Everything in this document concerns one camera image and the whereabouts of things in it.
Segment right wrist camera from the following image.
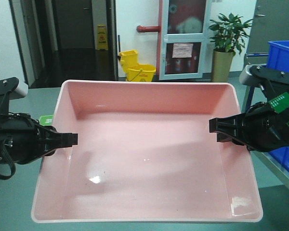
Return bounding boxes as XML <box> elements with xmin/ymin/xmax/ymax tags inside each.
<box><xmin>239</xmin><ymin>64</ymin><xmax>289</xmax><ymax>100</ymax></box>

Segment potted plant gold pot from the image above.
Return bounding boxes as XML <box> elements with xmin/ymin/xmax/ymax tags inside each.
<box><xmin>209</xmin><ymin>13</ymin><xmax>253</xmax><ymax>82</ymax></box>

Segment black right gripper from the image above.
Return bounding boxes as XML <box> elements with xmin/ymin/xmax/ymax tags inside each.
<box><xmin>209</xmin><ymin>102</ymin><xmax>289</xmax><ymax>152</ymax></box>

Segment pink plastic bin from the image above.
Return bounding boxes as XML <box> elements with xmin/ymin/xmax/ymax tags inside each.
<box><xmin>31</xmin><ymin>80</ymin><xmax>263</xmax><ymax>223</ymax></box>

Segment red pipe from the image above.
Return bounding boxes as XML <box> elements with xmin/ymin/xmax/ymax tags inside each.
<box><xmin>136</xmin><ymin>25</ymin><xmax>160</xmax><ymax>33</ymax></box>

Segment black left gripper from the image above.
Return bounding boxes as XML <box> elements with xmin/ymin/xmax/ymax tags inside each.
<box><xmin>0</xmin><ymin>114</ymin><xmax>78</xmax><ymax>165</ymax></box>

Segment blue plastic crate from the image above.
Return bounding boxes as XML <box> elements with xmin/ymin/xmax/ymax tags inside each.
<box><xmin>266</xmin><ymin>40</ymin><xmax>289</xmax><ymax>172</ymax></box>

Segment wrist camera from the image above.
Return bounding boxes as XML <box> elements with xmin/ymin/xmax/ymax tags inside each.
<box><xmin>239</xmin><ymin>64</ymin><xmax>289</xmax><ymax>100</ymax></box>
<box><xmin>0</xmin><ymin>77</ymin><xmax>28</xmax><ymax>115</ymax></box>

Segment fire hose cabinet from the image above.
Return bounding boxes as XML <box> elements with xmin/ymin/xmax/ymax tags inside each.
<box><xmin>157</xmin><ymin>0</ymin><xmax>212</xmax><ymax>81</ymax></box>

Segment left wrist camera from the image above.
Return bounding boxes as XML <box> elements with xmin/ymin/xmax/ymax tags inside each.
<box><xmin>0</xmin><ymin>77</ymin><xmax>28</xmax><ymax>115</ymax></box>

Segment yellow mop bucket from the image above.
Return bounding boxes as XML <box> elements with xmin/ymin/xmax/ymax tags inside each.
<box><xmin>119</xmin><ymin>50</ymin><xmax>156</xmax><ymax>82</ymax></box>

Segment yellow wet floor sign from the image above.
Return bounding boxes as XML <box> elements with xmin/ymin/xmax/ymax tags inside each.
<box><xmin>96</xmin><ymin>25</ymin><xmax>108</xmax><ymax>51</ymax></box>

